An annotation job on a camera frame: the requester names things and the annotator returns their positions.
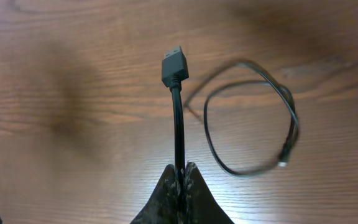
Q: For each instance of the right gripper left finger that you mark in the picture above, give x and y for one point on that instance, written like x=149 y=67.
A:
x=162 y=206

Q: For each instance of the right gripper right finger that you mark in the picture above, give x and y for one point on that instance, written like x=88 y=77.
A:
x=200 y=205

